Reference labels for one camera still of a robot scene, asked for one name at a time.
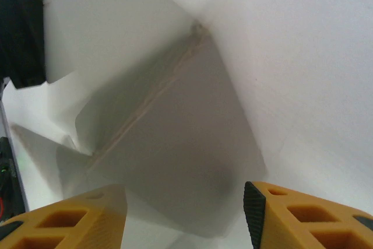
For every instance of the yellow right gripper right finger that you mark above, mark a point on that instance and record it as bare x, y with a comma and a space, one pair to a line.
279, 220

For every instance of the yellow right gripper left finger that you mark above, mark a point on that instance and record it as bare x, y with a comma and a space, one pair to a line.
96, 228

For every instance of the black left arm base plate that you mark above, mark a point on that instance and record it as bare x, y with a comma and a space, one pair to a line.
10, 179

